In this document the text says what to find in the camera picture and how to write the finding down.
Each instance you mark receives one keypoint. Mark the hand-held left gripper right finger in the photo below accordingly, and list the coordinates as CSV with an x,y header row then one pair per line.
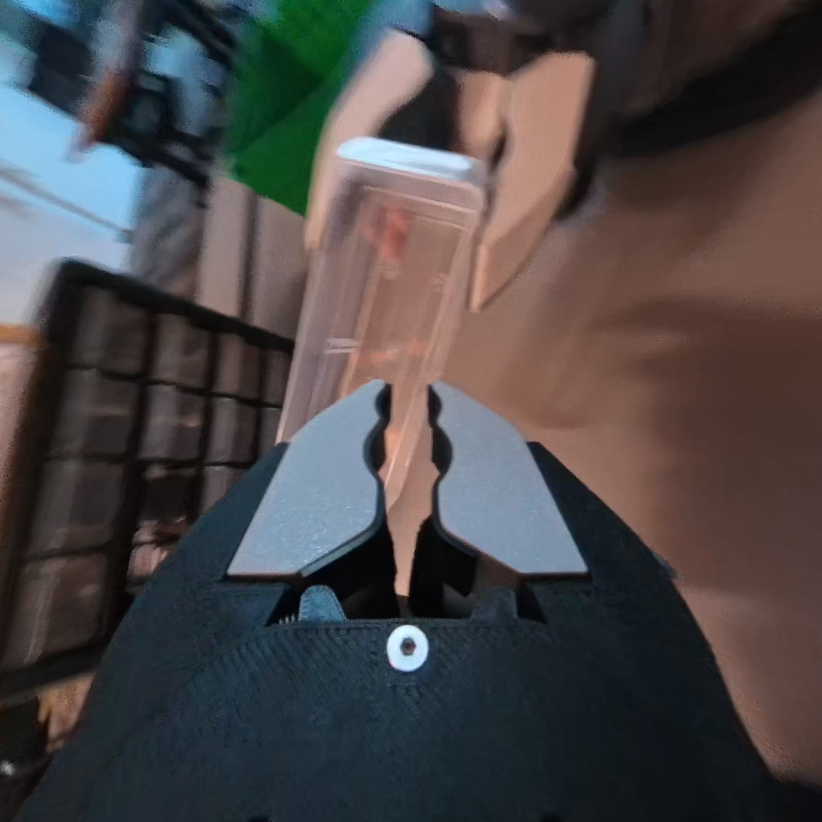
x,y
507,507

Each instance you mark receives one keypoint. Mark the clear plastic drawer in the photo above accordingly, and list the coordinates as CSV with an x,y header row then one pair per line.
x,y
398,270

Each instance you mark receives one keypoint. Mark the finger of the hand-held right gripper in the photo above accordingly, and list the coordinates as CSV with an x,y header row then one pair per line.
x,y
539,160
379,90

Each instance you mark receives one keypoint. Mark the black framed desk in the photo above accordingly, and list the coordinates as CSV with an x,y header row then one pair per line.
x,y
180,128

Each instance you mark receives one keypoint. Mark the green plastic bin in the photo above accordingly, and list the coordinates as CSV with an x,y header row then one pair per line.
x,y
289,96

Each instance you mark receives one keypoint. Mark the black drawer cabinet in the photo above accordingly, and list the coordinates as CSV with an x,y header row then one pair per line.
x,y
96,282

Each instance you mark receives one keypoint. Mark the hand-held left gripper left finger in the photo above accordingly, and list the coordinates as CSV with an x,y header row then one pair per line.
x,y
308,507

